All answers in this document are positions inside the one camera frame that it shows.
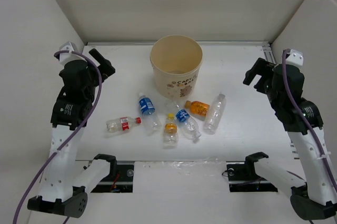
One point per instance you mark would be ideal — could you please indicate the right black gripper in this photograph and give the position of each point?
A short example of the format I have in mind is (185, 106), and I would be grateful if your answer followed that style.
(262, 67)

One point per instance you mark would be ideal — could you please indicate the small blue label bottle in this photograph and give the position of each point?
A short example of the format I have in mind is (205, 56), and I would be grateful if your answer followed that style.
(189, 126)

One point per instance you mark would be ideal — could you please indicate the aluminium rail frame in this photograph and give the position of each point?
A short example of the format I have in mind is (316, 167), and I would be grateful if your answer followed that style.
(248, 124)

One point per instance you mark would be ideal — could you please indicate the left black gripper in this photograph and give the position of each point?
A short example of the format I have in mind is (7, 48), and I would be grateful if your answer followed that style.
(105, 67)

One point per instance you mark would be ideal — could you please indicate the large blue label bottle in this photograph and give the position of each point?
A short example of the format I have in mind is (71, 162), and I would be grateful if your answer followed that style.
(148, 113)

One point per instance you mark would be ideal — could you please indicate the beige capybara paper bin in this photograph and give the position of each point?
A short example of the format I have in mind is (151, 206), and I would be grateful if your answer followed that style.
(176, 62)

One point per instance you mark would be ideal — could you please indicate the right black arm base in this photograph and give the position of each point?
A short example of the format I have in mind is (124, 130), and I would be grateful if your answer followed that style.
(240, 181)

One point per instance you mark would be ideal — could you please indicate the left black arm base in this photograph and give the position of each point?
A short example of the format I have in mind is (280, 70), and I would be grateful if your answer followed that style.
(121, 182)

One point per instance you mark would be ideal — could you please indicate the clear plastic bottle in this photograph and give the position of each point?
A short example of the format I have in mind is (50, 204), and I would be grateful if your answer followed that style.
(214, 114)

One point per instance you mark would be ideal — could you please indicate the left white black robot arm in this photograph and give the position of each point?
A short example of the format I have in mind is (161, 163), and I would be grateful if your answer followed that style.
(61, 192)

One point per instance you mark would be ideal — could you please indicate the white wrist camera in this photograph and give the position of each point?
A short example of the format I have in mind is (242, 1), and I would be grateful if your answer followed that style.
(293, 57)
(64, 56)

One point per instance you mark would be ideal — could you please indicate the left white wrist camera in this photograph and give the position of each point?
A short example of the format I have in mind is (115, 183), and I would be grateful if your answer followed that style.
(64, 56)

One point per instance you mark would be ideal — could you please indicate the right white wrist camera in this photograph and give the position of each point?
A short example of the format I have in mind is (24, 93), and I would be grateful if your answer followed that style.
(293, 57)

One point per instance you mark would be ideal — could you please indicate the orange juice bottle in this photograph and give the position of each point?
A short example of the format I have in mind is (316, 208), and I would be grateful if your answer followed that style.
(197, 108)

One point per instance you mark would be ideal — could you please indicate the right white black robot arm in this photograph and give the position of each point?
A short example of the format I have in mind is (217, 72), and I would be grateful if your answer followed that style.
(313, 198)

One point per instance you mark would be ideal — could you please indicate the yellow cap orange label bottle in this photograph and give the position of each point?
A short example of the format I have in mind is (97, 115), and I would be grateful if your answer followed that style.
(170, 135)

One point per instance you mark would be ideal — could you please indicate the red label cola bottle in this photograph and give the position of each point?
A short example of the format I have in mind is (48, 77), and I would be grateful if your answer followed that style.
(122, 124)

